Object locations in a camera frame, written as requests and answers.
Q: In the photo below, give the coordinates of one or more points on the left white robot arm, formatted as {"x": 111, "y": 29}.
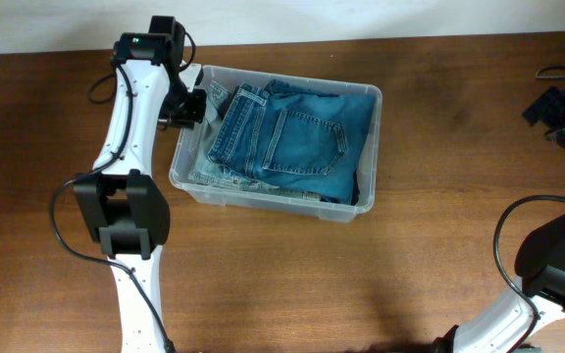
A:
{"x": 125, "y": 212}

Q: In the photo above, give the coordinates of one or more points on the clear plastic storage bin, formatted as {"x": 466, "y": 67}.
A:
{"x": 190, "y": 138}

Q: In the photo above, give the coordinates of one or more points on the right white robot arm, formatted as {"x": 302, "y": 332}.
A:
{"x": 535, "y": 297}

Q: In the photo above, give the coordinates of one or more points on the light blue jeans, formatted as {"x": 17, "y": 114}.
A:
{"x": 204, "y": 171}

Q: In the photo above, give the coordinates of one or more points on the dark blue jeans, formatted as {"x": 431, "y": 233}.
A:
{"x": 295, "y": 138}

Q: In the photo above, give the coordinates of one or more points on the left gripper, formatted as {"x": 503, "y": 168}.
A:
{"x": 184, "y": 109}

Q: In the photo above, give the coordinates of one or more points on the black garment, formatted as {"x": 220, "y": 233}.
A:
{"x": 355, "y": 190}

